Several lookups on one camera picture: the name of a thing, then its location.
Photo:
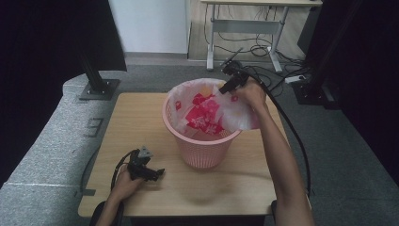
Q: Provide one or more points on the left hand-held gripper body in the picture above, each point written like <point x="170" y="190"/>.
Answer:
<point x="138" y="164"/>

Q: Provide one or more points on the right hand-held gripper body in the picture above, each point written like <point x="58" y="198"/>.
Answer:
<point x="236" y="72"/>

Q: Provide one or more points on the white red-printed plastic bag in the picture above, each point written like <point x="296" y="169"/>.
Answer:
<point x="204" y="117"/>

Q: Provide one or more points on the pink plastic mesh basket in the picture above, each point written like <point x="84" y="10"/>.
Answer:
<point x="200" y="153"/>

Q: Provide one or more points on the person's right hand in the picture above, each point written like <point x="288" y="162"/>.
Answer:
<point x="252" y="94"/>

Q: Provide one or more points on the person's left hand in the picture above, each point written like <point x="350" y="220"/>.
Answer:
<point x="125" y="186"/>

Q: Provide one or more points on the white power strip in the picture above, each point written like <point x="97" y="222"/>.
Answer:
<point x="295" y="79"/>

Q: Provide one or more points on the black metal stand square base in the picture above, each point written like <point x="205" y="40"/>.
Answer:
<point x="95" y="84"/>

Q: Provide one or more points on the black curtain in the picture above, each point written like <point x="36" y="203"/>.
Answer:
<point x="373" y="78"/>
<point x="40" y="62"/>

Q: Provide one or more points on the light wooden desk grey frame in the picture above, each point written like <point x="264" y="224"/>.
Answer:
<point x="244" y="26"/>

